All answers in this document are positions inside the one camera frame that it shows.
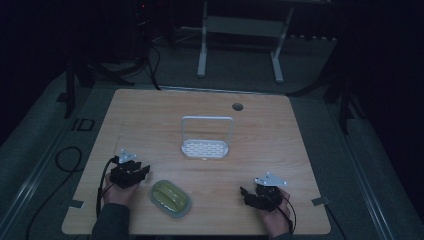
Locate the black metal stand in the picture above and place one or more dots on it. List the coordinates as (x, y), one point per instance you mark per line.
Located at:
(345, 100)
(70, 90)

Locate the green oval soap dish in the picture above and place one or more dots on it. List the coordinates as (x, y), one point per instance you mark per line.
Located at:
(170, 199)

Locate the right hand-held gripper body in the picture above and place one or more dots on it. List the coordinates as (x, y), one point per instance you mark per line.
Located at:
(268, 196)

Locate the grey tape piece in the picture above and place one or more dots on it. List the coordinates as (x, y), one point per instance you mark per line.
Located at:
(320, 201)
(76, 204)

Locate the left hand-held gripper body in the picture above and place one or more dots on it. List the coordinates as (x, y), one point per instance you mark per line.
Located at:
(124, 176)

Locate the black floor tape marks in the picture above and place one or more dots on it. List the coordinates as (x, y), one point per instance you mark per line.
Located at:
(83, 124)

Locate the white metal desk frame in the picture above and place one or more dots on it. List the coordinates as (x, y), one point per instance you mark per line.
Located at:
(243, 26)

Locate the person's left hand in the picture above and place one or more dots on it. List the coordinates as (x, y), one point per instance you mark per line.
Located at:
(117, 196)

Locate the person's right hand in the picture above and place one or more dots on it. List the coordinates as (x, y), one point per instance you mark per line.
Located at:
(276, 221)

